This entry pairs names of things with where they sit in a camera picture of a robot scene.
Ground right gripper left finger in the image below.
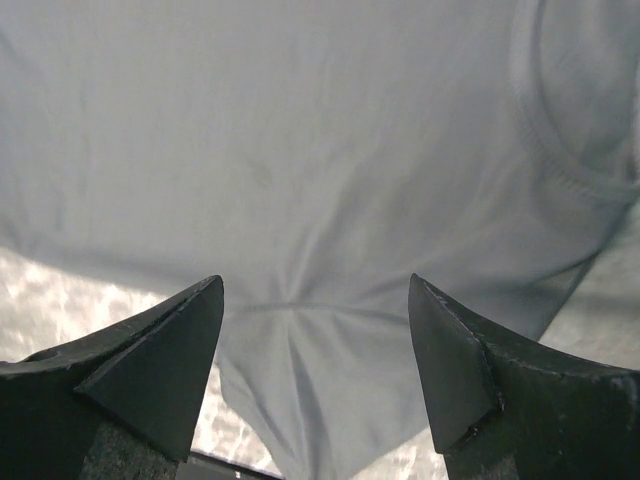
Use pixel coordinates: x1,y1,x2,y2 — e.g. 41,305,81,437
1,276,224,479

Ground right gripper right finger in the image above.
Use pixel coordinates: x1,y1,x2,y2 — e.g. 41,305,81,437
408,276,639,479

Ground dark grey t shirt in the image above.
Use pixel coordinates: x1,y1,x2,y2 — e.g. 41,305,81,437
1,1,639,479

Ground black base beam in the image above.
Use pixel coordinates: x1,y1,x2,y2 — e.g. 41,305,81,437
175,451,282,480

